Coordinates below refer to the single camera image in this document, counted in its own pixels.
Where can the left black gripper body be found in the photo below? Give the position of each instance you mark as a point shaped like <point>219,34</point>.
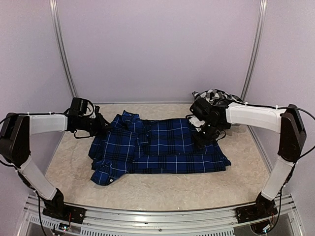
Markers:
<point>94,127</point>

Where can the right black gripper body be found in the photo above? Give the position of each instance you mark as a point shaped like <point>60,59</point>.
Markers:
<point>211,132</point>

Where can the blue plaid long sleeve shirt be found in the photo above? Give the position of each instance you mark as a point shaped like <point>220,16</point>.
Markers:
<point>140,146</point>

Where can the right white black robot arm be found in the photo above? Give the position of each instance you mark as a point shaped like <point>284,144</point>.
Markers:
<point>286,122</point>

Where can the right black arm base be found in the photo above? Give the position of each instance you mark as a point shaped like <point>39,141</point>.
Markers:
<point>261,208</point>

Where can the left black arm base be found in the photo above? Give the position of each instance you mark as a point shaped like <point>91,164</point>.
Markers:
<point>56,208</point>

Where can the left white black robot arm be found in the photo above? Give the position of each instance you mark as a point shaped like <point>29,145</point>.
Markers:
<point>17,130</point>

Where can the black white checkered shirt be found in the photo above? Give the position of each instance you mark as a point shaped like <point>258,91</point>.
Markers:
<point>213,96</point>

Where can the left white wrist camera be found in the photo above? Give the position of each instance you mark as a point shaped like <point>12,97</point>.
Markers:
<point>96,112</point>

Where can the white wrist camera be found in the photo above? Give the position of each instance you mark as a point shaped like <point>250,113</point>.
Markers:
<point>194,121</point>
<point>96,112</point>

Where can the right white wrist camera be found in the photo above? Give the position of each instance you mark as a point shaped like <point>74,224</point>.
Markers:
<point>194,121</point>

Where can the front aluminium rail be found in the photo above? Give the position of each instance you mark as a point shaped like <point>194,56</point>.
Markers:
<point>221,221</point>

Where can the left aluminium frame post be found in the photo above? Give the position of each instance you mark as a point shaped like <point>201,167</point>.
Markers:
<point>61,47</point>

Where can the aluminium frame post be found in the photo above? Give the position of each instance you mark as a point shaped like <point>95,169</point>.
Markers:
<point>61,47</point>
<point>255,48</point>

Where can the right aluminium frame post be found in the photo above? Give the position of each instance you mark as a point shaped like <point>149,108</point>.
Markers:
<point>255,48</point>

